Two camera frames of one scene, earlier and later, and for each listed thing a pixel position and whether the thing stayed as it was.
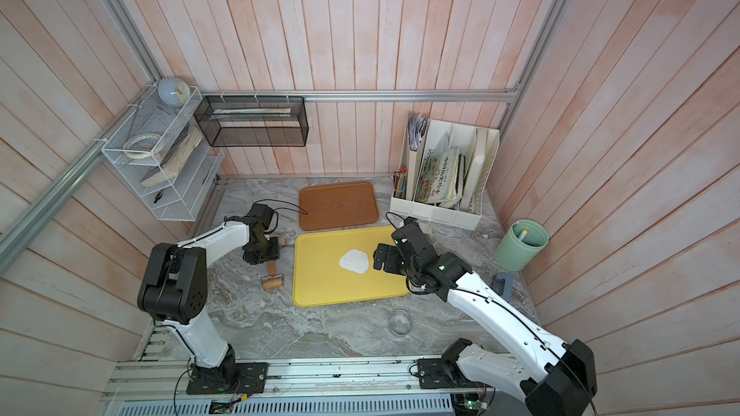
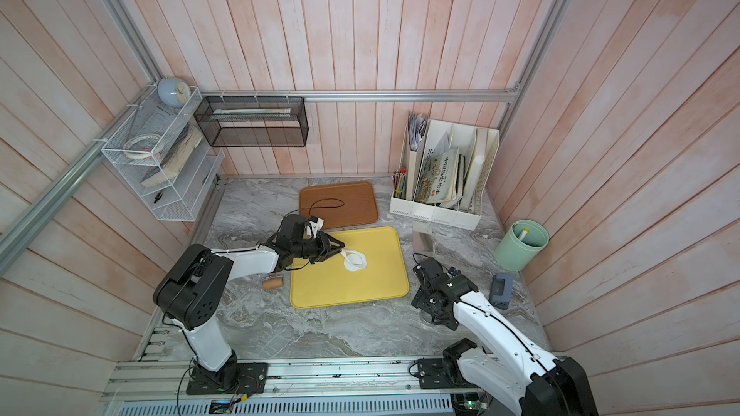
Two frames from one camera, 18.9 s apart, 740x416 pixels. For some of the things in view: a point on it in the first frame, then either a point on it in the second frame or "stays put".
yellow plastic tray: [318, 277] stays put
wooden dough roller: [274, 280] stays put
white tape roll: [144, 145] stays put
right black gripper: [393, 251] → [420, 297]
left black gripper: [273, 254] → [325, 243]
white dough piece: [355, 260] stays put
